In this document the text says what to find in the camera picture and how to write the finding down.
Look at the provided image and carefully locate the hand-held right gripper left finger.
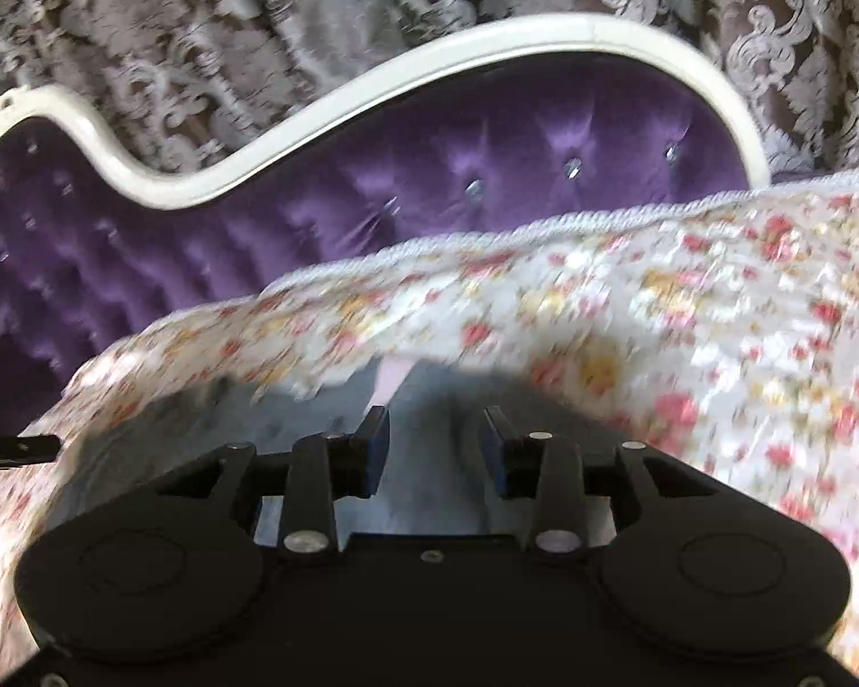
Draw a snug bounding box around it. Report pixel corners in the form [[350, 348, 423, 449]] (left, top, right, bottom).
[[155, 405, 392, 563]]

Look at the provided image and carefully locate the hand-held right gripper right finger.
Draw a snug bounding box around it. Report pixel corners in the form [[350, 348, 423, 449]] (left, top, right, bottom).
[[477, 405, 718, 560]]

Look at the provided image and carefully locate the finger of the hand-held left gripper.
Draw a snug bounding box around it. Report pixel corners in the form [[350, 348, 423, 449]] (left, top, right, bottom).
[[0, 435, 62, 475]]

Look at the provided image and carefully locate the grey argyle sweater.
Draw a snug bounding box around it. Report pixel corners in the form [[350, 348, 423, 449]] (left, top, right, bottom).
[[41, 361, 620, 539]]

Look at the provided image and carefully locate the floral blanket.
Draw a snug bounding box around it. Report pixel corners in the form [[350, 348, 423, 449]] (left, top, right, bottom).
[[0, 164, 859, 687]]

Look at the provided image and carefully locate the purple tufted sofa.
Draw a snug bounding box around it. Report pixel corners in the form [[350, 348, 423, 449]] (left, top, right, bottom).
[[0, 13, 771, 439]]

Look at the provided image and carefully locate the brown damask curtain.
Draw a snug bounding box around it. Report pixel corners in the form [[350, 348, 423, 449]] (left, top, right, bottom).
[[0, 0, 859, 191]]

